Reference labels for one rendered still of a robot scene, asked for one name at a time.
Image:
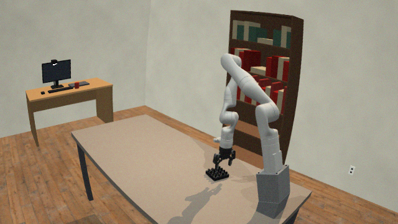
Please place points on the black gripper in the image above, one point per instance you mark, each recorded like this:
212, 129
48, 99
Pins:
223, 154

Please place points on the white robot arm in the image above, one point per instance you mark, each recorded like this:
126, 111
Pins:
266, 112

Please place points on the black knob box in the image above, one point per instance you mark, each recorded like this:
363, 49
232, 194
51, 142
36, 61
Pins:
220, 174

